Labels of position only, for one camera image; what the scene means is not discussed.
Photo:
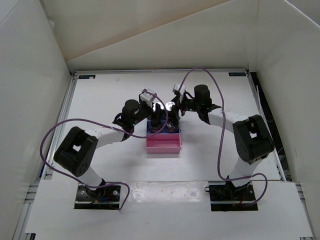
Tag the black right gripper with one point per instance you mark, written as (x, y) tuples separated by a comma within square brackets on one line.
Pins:
[(175, 109)]

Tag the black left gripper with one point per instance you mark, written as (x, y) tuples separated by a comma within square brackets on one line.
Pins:
[(158, 113)]

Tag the silver-lid salt bottle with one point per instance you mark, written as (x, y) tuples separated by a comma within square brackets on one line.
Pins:
[(169, 105), (155, 104)]

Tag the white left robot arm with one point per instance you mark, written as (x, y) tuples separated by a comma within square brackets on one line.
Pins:
[(77, 149)]

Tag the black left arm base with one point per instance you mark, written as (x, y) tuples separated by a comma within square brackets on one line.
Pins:
[(107, 198)]

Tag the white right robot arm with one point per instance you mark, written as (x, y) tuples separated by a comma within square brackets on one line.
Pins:
[(252, 139)]

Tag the dark blue tray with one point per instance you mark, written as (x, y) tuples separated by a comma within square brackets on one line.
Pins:
[(164, 131)]

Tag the pink tray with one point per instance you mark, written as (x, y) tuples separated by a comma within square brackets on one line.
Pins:
[(163, 143)]

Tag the dark table label right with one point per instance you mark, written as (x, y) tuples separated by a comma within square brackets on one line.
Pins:
[(237, 74)]

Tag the dark table label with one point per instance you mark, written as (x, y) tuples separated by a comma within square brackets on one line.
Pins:
[(86, 77), (237, 74)]

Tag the dark table label left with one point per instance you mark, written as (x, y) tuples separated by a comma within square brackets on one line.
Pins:
[(86, 77)]

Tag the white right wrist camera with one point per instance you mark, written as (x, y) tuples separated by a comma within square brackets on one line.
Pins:
[(179, 89)]

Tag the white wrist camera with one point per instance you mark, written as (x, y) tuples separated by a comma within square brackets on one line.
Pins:
[(179, 89), (147, 96)]

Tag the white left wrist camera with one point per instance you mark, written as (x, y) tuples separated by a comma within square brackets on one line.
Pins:
[(147, 96)]

